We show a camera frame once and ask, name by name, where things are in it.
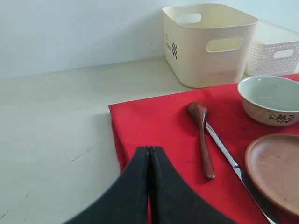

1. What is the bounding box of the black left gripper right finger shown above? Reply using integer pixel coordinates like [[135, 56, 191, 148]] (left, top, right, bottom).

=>
[[148, 146, 235, 224]]

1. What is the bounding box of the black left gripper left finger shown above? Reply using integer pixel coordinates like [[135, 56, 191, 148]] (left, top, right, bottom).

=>
[[66, 147, 149, 224]]

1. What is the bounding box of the red tablecloth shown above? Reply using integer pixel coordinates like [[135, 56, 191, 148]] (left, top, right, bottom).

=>
[[109, 84, 299, 224]]

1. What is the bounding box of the steel table knife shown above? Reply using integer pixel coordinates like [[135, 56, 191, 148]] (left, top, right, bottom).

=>
[[205, 122, 282, 224]]

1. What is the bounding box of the dark wooden spoon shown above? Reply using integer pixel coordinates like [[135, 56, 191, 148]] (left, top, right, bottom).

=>
[[187, 102, 215, 180]]

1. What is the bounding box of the brown wooden plate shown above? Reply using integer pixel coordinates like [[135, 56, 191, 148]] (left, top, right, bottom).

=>
[[245, 133, 299, 217]]

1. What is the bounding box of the white ceramic floral bowl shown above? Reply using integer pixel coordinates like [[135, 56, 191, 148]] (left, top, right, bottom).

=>
[[237, 76, 299, 126]]

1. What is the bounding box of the cream plastic storage bin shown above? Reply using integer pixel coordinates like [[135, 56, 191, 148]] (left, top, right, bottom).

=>
[[162, 3, 258, 88]]

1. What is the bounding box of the white perforated plastic basket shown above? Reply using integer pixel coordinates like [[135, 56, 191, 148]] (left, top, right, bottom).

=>
[[244, 19, 299, 77]]

